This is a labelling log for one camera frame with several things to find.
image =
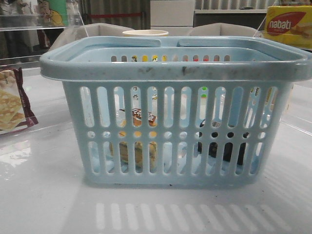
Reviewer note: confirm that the paper cup with cartoon print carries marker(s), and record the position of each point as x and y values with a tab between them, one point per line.
145	33

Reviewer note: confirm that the light blue plastic basket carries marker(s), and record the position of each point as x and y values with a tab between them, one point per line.
187	83

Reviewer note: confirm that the grey sofa chair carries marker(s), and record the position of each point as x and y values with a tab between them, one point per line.
71	34
223	29

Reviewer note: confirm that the grey sofa chair left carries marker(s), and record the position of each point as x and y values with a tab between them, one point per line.
71	34

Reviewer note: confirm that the green cartoon snack bag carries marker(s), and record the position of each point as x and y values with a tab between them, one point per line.
53	12

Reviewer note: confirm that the brown cracker snack bag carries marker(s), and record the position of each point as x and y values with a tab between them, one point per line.
15	108

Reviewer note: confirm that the grey sofa chair right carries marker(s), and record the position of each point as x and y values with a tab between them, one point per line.
223	29

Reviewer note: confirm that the packaged bread with brown label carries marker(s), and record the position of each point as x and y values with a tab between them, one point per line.
138	144

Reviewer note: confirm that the yellow nabati wafer box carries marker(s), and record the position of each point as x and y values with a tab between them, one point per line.
291	25

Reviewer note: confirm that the white cabinet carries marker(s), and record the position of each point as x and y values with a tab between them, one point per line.
172	13

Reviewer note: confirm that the clear acrylic shelf left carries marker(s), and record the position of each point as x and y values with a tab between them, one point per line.
19	45

